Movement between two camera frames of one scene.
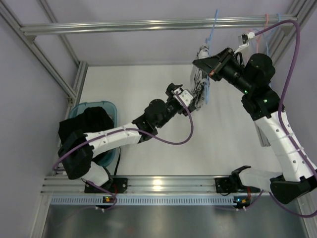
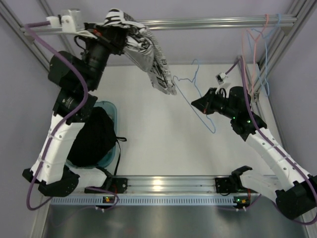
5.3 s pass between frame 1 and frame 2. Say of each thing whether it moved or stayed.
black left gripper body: moved
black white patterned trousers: moved
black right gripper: moved
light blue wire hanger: moved
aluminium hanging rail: stayed
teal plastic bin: stayed
